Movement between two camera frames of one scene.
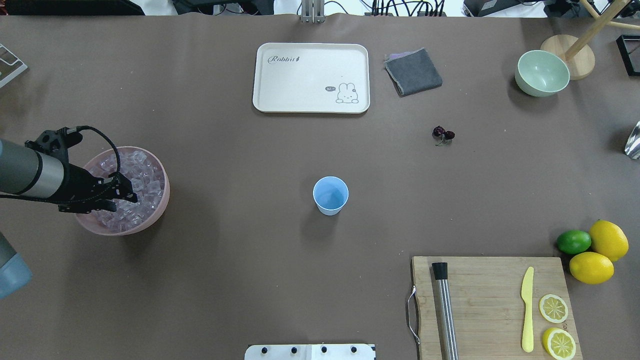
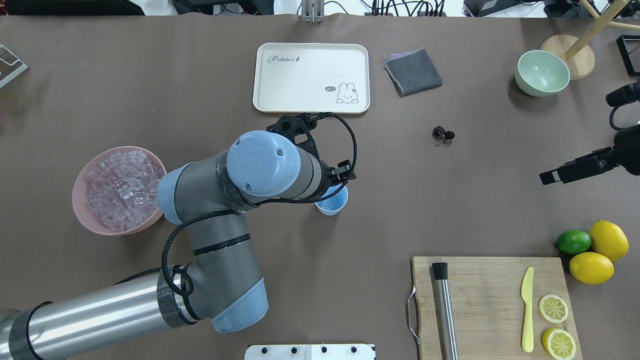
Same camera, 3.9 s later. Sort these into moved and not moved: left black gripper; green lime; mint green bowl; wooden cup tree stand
Moved: left black gripper
Not moved: green lime; mint green bowl; wooden cup tree stand
